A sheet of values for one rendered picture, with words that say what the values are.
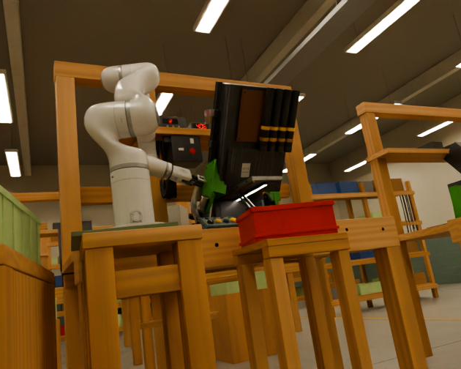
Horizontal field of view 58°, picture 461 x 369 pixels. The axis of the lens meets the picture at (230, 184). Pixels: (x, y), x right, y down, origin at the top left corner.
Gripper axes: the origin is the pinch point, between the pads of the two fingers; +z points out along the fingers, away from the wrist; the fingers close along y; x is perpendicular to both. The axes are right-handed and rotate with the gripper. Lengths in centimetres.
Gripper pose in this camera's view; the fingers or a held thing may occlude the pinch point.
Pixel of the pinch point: (198, 181)
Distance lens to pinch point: 205.1
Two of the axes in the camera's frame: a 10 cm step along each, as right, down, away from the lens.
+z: 8.7, 3.0, 3.8
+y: -2.2, -4.6, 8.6
